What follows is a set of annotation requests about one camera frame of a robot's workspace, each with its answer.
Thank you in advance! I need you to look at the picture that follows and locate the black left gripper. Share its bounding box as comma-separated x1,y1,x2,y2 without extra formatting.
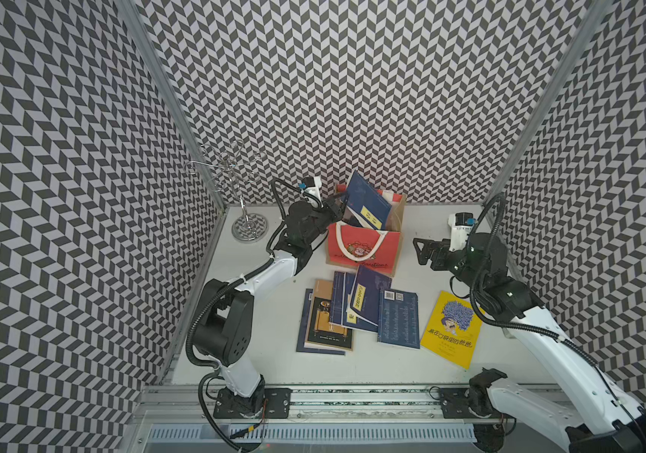
304,191,349,245

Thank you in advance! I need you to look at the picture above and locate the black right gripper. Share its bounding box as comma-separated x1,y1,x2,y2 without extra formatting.
414,237,485,292

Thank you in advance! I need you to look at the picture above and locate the blue book yellow label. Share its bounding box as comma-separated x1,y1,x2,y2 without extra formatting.
344,171,394,230

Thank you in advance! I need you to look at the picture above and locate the red burlap Christmas bag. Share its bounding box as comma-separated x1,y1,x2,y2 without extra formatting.
326,191,407,277

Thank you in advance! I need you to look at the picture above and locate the blue book barcode back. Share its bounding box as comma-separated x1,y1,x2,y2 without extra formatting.
378,289,420,349

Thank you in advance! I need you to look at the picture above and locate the blue book yellow title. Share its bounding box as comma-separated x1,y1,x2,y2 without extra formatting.
344,266,392,332

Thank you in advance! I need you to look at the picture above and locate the navy book yellow label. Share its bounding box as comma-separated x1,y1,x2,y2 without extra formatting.
330,271,356,328

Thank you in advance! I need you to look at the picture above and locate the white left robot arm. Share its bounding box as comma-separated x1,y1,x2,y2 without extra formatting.
185,192,349,417

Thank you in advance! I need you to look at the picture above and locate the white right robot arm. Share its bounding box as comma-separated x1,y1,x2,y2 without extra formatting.
413,233,646,452

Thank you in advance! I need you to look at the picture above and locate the yellow book blue illustration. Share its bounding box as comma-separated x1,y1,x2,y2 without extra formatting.
420,291,483,370

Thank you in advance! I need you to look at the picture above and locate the brown cover book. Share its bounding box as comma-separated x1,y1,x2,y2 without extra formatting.
303,279,353,353

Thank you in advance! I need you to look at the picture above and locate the blue book under brown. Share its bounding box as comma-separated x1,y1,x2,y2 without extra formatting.
296,289,345,356

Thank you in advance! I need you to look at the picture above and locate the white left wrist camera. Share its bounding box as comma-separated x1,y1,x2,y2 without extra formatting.
298,177,322,207

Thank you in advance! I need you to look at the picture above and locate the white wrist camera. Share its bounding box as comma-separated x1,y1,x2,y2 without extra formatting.
448,211,476,252
298,177,322,207

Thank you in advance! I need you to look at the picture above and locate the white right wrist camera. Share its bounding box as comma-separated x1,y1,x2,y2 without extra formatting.
448,211,476,252

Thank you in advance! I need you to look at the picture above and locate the chrome wire jewelry stand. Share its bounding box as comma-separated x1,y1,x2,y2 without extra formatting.
186,139,268,243

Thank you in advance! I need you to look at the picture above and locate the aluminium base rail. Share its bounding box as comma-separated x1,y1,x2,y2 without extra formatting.
118,384,560,452

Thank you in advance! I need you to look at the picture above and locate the aluminium corner frame post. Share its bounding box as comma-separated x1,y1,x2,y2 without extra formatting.
115,0,226,211

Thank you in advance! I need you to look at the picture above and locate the right aluminium corner post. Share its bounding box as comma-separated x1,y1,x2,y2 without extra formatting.
484,1,613,202

